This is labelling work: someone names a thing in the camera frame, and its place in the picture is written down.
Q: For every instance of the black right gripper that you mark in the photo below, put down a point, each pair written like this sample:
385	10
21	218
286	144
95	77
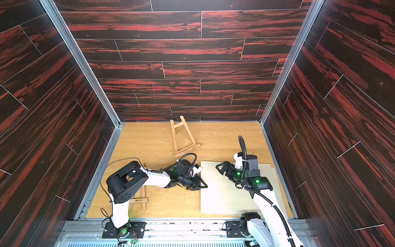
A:
230	169

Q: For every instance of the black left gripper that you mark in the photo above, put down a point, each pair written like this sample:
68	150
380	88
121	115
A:
195	185

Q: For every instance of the pale plywood board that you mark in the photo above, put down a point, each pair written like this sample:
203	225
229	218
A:
273	179
221	197

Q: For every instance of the wooden easel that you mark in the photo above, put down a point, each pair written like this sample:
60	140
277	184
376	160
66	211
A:
139	199
183	141

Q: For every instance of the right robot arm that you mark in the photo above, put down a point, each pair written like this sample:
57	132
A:
272	229

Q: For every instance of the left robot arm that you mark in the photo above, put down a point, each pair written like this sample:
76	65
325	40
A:
126	182

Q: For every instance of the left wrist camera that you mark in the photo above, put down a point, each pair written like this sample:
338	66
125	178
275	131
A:
196	169

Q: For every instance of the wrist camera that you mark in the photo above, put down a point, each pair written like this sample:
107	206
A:
196	169
238	157

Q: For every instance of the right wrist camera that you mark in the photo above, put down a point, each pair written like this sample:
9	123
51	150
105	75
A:
238	157

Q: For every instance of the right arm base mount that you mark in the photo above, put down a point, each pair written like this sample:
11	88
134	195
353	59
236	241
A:
233	229

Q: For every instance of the grey aluminium right rail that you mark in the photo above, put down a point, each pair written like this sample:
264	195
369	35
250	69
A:
288	199

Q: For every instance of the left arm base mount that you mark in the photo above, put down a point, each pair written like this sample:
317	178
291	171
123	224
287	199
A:
131	230

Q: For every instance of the front aluminium frame rail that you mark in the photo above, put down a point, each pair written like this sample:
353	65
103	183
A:
188	232

